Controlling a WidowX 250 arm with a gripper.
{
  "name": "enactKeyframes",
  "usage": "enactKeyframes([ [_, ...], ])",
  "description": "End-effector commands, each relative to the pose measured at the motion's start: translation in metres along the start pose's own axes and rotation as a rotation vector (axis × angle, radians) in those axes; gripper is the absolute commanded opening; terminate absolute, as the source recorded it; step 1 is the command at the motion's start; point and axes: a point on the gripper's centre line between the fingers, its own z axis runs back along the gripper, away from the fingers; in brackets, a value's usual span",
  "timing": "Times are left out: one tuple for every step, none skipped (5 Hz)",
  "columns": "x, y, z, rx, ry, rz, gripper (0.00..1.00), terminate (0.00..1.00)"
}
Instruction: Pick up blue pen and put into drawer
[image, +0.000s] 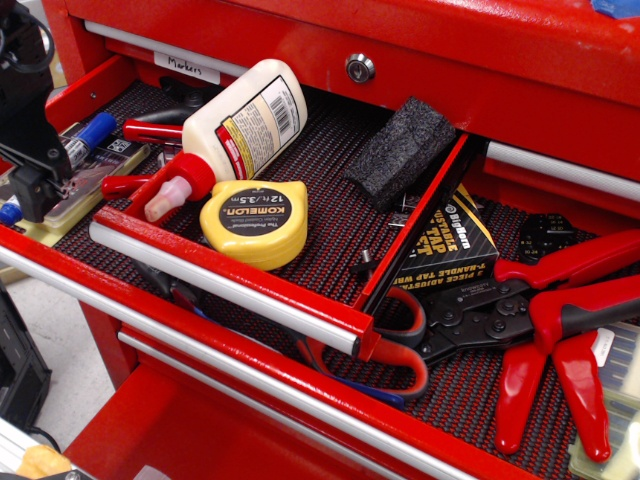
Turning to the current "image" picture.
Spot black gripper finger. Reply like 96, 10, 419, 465
9, 165, 68, 223

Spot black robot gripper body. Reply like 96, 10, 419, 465
1, 1, 71, 181

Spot blue capped marker pen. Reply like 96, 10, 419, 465
1, 112, 117, 227

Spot small red inner drawer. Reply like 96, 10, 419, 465
88, 99, 470, 363

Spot large red open drawer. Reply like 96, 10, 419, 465
0, 53, 640, 480

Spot silver round drawer lock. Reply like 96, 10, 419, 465
345, 53, 376, 84

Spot drill bit set case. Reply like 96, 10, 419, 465
1, 121, 151, 246

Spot white Markers label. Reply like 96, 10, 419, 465
153, 52, 221, 85

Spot black box on floor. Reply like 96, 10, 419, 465
1, 284, 52, 431

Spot white glue bottle red cap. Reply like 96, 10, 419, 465
144, 59, 308, 222

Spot yellow Komelon tape measure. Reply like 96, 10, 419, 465
199, 180, 308, 271

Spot yellow sponge object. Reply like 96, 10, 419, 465
16, 445, 73, 479

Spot red tool chest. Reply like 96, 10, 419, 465
40, 0, 640, 480

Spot small black screw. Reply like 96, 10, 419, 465
350, 249, 378, 278

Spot black foam block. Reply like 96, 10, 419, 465
344, 97, 456, 212

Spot black yellow tap wrench box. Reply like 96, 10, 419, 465
394, 185, 499, 293

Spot blue tape piece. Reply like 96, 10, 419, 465
590, 0, 640, 20

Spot clear plastic bit case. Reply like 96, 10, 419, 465
569, 322, 639, 480

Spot red black handled tool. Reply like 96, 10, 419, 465
101, 105, 198, 200

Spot red handled crimping tool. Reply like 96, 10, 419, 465
416, 229, 639, 365

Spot red handled pliers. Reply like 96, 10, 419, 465
494, 329, 613, 464

